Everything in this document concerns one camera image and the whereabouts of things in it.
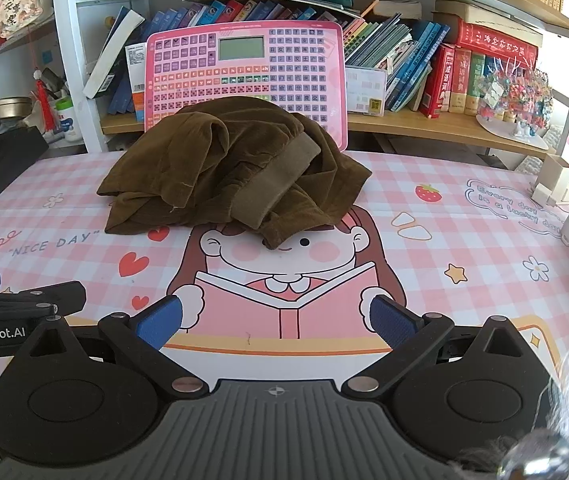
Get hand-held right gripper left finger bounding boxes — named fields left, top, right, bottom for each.
left=12, top=294, right=210, bottom=398

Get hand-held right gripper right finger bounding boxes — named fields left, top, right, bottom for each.
left=341, top=294, right=550, bottom=398

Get brown velvet shorts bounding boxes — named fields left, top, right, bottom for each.
left=97, top=96, right=372, bottom=251

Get white jar with green lid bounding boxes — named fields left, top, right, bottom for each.
left=54, top=97, right=79, bottom=142

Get round metal tin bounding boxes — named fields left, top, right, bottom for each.
left=0, top=96, right=32, bottom=122

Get red glue bottle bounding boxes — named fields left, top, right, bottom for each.
left=32, top=67, right=59, bottom=133

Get shiny metal button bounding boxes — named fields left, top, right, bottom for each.
left=501, top=432, right=569, bottom=480

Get white desk holder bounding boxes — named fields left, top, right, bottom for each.
left=531, top=146, right=569, bottom=208

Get white barcode box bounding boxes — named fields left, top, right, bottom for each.
left=345, top=65, right=387, bottom=118

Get white and orange box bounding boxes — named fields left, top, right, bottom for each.
left=125, top=42, right=149, bottom=123

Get white and wood bookshelf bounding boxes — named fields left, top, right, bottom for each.
left=0, top=0, right=569, bottom=171

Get row of colourful books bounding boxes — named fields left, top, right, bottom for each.
left=107, top=0, right=490, bottom=121

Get white leaning book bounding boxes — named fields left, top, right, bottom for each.
left=83, top=6, right=146, bottom=99

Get colourful candy ornament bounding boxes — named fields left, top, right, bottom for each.
left=475, top=55, right=557, bottom=152

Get pink learning tablet toy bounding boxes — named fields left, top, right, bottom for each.
left=144, top=22, right=349, bottom=152

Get thick red book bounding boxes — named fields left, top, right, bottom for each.
left=451, top=17, right=540, bottom=68

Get worn paperback book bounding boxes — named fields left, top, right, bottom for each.
left=361, top=0, right=422, bottom=22

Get thick beige book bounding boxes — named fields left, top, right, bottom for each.
left=434, top=0, right=545, bottom=47

